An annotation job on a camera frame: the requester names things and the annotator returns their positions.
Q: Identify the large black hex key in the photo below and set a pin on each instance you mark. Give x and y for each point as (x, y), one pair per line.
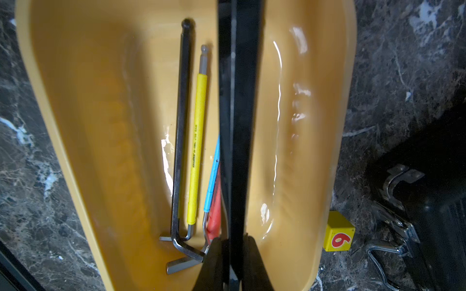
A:
(239, 32)

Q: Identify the red-sleeved hex key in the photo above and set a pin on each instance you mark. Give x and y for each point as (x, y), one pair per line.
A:
(187, 262)

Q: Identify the yellow number cube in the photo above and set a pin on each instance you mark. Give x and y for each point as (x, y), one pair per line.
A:
(339, 233)

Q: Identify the blue-sleeved hex key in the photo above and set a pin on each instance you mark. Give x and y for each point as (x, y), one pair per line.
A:
(212, 182)

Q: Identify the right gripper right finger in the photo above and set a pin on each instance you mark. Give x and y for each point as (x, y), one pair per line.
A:
(255, 277)

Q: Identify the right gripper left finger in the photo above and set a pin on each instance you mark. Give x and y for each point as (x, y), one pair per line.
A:
(211, 276)

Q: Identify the black metal case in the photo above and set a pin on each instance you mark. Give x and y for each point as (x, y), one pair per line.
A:
(419, 191)

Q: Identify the yellow plastic storage tray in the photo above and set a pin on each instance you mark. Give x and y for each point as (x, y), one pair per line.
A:
(105, 76)

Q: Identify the yellow-sleeved hex key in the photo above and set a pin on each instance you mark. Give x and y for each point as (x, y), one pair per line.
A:
(197, 141)

